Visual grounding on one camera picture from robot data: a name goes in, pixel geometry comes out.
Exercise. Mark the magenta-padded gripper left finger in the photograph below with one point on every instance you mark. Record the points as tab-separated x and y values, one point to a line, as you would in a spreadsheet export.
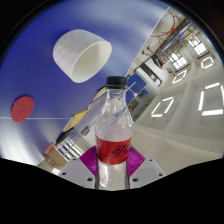
88	163

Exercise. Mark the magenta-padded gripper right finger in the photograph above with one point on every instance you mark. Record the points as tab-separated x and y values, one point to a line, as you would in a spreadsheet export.
136	163

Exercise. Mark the clear red-labelled drink bottle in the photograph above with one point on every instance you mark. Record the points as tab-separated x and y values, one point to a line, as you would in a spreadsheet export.
113	150

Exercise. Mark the tall black-framed window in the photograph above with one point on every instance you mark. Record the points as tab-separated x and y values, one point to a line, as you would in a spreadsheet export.
70	150

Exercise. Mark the brown cardboard box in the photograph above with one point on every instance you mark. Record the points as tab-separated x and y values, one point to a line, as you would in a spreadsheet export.
56	159

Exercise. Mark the red table tennis paddle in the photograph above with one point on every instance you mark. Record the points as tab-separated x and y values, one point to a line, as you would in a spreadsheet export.
50	148

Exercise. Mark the folded blue table tennis table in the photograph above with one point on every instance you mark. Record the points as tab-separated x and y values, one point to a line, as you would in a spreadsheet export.
137	85

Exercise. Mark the flat round red coaster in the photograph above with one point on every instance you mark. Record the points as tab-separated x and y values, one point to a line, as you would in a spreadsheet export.
22	109

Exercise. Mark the ceiling light group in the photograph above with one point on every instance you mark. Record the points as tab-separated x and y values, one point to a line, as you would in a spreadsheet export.
211	112

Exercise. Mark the dark door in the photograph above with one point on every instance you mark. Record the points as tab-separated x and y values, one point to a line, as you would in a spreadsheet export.
150	71

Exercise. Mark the white cup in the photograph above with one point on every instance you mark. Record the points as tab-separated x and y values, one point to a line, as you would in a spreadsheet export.
71	50

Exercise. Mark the bookshelf unit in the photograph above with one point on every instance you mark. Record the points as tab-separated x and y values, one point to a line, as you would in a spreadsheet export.
176	38

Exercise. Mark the red-legged table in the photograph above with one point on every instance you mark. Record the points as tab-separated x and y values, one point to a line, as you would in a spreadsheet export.
170	23

